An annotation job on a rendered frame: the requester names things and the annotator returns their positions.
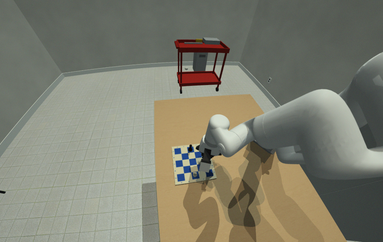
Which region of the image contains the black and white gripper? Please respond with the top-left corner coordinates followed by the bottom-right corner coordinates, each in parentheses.
top-left (196, 135), bottom-right (222, 159)

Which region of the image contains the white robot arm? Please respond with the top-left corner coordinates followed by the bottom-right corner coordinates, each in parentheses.
top-left (204, 52), bottom-right (383, 180)

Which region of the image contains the blue and cream chessboard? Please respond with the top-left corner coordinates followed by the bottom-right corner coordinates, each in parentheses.
top-left (172, 144), bottom-right (217, 185)

